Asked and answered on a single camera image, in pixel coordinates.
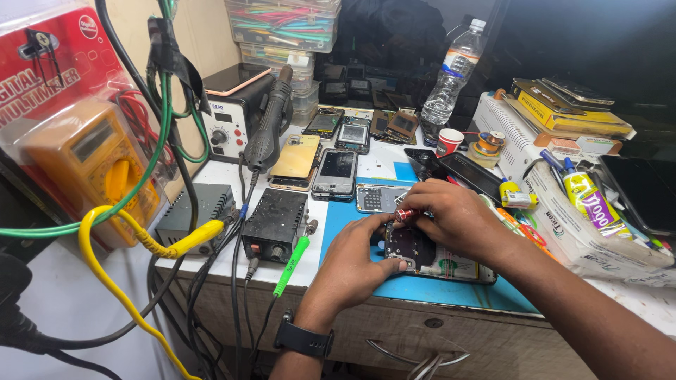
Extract person's right hand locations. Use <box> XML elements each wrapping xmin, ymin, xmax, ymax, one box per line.
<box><xmin>393</xmin><ymin>178</ymin><xmax>511</xmax><ymax>265</ymax></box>

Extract person's left hand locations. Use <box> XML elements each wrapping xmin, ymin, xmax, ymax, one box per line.
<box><xmin>296</xmin><ymin>213</ymin><xmax>409</xmax><ymax>331</ymax></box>

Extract black smartphone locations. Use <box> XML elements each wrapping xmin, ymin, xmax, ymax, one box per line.
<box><xmin>383</xmin><ymin>219</ymin><xmax>497</xmax><ymax>285</ymax></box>

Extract blue work mat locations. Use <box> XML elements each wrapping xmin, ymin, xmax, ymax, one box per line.
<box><xmin>319</xmin><ymin>161</ymin><xmax>540</xmax><ymax>315</ymax></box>

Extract black smartphone screen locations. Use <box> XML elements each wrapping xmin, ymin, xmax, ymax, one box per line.
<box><xmin>438</xmin><ymin>151</ymin><xmax>503</xmax><ymax>205</ymax></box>

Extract small yellow glue bottle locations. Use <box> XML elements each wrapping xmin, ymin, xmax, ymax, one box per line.
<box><xmin>499</xmin><ymin>178</ymin><xmax>540</xmax><ymax>210</ymax></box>

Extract black broken phone cover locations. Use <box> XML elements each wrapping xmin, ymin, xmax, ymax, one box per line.
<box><xmin>403</xmin><ymin>148</ymin><xmax>450</xmax><ymax>182</ymax></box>

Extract silver phone back cover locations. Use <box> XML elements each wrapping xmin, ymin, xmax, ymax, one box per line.
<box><xmin>355</xmin><ymin>183</ymin><xmax>414</xmax><ymax>215</ymax></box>

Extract red paper cup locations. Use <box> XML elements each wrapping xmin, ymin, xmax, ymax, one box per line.
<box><xmin>436</xmin><ymin>128</ymin><xmax>465</xmax><ymax>158</ymax></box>

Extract black wrist watch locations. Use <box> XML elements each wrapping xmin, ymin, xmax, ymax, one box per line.
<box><xmin>273</xmin><ymin>309</ymin><xmax>335</xmax><ymax>360</ymax></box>

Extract black power supply box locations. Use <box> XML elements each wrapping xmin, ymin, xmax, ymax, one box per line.
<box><xmin>241</xmin><ymin>188</ymin><xmax>311</xmax><ymax>264</ymax></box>

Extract silver opened smartphone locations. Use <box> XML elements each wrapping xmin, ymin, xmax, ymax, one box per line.
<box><xmin>311</xmin><ymin>148</ymin><xmax>359</xmax><ymax>203</ymax></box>

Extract white vented machine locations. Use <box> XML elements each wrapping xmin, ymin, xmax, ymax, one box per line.
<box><xmin>471</xmin><ymin>92</ymin><xmax>625</xmax><ymax>183</ymax></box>

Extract blue pen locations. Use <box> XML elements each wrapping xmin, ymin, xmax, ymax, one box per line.
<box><xmin>539</xmin><ymin>148</ymin><xmax>567</xmax><ymax>176</ymax></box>

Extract brown opened phones pile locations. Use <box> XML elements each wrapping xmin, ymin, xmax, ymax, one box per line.
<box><xmin>369</xmin><ymin>108</ymin><xmax>419</xmax><ymax>146</ymax></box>

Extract wooden desk drawer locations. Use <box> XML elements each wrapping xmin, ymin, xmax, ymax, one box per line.
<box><xmin>171</xmin><ymin>272</ymin><xmax>676</xmax><ymax>380</ymax></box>

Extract white carton of tools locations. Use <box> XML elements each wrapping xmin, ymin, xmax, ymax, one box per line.
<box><xmin>520</xmin><ymin>160</ymin><xmax>676</xmax><ymax>289</ymax></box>

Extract gold back smartphone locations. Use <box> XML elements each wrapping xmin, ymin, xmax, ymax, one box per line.
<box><xmin>268</xmin><ymin>134</ymin><xmax>322</xmax><ymax>192</ymax></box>

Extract large yellow glue tube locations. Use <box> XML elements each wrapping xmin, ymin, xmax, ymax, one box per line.
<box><xmin>561</xmin><ymin>157</ymin><xmax>633</xmax><ymax>239</ymax></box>

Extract clear plastic water bottle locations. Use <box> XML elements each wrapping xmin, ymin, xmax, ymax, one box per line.
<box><xmin>420</xmin><ymin>18</ymin><xmax>487</xmax><ymax>126</ymax></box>

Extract opened phone with green board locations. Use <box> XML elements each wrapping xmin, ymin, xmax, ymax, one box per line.
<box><xmin>302</xmin><ymin>107</ymin><xmax>345</xmax><ymax>140</ymax></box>

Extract stack of yellow boxes and phones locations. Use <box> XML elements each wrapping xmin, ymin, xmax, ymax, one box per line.
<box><xmin>508</xmin><ymin>76</ymin><xmax>636</xmax><ymax>141</ymax></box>

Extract grey power supply box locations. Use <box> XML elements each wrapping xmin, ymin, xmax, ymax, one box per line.
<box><xmin>154</xmin><ymin>183</ymin><xmax>237</xmax><ymax>255</ymax></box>

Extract black hot air gun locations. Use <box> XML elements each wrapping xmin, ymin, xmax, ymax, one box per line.
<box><xmin>243</xmin><ymin>64</ymin><xmax>294</xmax><ymax>175</ymax></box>

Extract heap of dark phone parts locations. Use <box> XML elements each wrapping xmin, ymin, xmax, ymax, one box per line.
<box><xmin>317</xmin><ymin>62</ymin><xmax>430</xmax><ymax>110</ymax></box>

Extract hot air rework station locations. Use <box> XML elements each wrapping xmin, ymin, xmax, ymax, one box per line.
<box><xmin>202</xmin><ymin>74</ymin><xmax>276</xmax><ymax>165</ymax></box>

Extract black tablet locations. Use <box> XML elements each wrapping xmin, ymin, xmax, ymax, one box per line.
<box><xmin>599</xmin><ymin>154</ymin><xmax>676</xmax><ymax>236</ymax></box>

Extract black bag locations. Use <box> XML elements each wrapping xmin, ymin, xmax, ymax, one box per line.
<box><xmin>336</xmin><ymin>0</ymin><xmax>451</xmax><ymax>69</ymax></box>

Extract black phone with pink rim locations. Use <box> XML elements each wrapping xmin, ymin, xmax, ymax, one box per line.
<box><xmin>203</xmin><ymin>63</ymin><xmax>273</xmax><ymax>97</ymax></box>

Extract stack of clear storage boxes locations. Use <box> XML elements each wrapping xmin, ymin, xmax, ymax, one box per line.
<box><xmin>224</xmin><ymin>0</ymin><xmax>342</xmax><ymax>127</ymax></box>

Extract black tape wrap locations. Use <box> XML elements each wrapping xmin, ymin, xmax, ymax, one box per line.
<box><xmin>146</xmin><ymin>17</ymin><xmax>212</xmax><ymax>116</ymax></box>

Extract yellow multimeter in red pack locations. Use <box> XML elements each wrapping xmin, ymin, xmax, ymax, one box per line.
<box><xmin>0</xmin><ymin>0</ymin><xmax>177</xmax><ymax>251</ymax></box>

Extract black power plug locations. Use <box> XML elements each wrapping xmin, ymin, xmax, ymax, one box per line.
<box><xmin>0</xmin><ymin>252</ymin><xmax>56</xmax><ymax>355</ymax></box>

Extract orange handled scissors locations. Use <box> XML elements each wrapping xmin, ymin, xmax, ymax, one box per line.
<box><xmin>496</xmin><ymin>207</ymin><xmax>559</xmax><ymax>262</ymax></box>

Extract solder wire spool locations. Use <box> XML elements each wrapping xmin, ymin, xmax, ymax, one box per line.
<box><xmin>467</xmin><ymin>130</ymin><xmax>507</xmax><ymax>169</ymax></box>

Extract metal drawer handle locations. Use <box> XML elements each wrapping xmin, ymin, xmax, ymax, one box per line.
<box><xmin>365</xmin><ymin>338</ymin><xmax>471</xmax><ymax>380</ymax></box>

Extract opened phone with blue frame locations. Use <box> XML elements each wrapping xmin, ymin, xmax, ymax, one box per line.
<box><xmin>334</xmin><ymin>115</ymin><xmax>373</xmax><ymax>155</ymax></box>

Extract thick black cable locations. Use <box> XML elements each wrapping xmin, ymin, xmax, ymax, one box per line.
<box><xmin>32</xmin><ymin>0</ymin><xmax>200</xmax><ymax>352</ymax></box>

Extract green cable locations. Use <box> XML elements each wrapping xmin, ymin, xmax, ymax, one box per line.
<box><xmin>0</xmin><ymin>0</ymin><xmax>211</xmax><ymax>239</ymax></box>

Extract yellow cable with plug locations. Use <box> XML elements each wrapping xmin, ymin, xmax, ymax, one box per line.
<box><xmin>78</xmin><ymin>205</ymin><xmax>226</xmax><ymax>380</ymax></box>

